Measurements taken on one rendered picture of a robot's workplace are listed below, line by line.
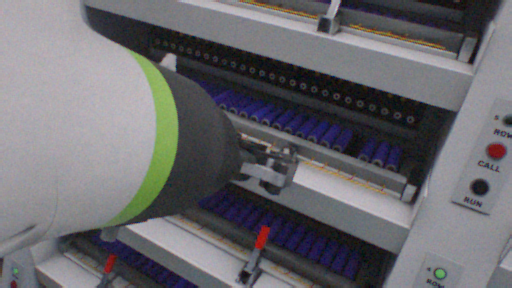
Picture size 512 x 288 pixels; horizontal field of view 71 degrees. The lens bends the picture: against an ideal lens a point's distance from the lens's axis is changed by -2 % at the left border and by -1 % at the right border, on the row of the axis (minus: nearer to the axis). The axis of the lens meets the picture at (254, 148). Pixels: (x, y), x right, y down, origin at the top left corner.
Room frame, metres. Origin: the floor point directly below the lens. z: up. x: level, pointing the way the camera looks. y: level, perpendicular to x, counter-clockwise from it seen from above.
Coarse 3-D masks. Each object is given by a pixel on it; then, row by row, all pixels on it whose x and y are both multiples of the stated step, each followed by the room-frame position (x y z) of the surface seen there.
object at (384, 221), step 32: (192, 64) 0.74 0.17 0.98; (288, 96) 0.66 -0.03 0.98; (384, 128) 0.60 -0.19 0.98; (416, 160) 0.58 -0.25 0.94; (256, 192) 0.50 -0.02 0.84; (288, 192) 0.48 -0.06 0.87; (320, 192) 0.46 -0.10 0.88; (352, 192) 0.47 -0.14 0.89; (416, 192) 0.49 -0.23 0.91; (352, 224) 0.45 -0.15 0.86; (384, 224) 0.43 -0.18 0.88
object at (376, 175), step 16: (240, 128) 0.56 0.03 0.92; (256, 128) 0.54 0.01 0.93; (272, 128) 0.55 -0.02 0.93; (272, 144) 0.53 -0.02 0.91; (304, 144) 0.52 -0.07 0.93; (320, 160) 0.51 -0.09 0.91; (336, 160) 0.50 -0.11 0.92; (352, 160) 0.50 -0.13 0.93; (352, 176) 0.48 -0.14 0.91; (368, 176) 0.48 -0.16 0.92; (384, 176) 0.47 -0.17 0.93; (400, 176) 0.48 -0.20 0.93; (400, 192) 0.47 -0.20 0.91
